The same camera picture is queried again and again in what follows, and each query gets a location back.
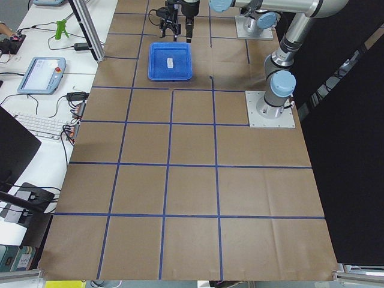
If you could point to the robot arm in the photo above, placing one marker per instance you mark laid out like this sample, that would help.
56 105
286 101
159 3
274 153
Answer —
248 9
281 82

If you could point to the black monitor stand base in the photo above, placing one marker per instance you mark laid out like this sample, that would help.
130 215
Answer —
29 197

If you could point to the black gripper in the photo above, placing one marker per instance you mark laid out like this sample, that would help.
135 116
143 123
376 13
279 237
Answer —
191 7
169 23

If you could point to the teach pendant tablet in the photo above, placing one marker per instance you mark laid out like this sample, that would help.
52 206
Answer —
43 75

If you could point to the white keyboard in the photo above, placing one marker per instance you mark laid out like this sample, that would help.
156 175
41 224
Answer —
40 127

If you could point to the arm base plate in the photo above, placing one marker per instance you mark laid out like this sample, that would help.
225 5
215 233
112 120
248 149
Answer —
262 115
257 28

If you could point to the green handled reacher grabber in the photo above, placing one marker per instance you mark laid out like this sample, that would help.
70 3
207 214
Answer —
61 29

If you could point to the black power adapter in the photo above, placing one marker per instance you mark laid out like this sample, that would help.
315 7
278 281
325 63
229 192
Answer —
81 46

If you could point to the black monitor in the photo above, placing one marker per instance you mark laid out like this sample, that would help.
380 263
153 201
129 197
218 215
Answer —
18 148

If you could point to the blue plastic tray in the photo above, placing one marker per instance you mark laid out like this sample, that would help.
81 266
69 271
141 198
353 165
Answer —
180 52

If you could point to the aluminium frame post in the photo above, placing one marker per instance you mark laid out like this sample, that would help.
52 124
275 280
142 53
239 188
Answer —
86 24

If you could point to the brown paper table cover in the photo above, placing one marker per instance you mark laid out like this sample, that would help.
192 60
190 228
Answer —
167 180

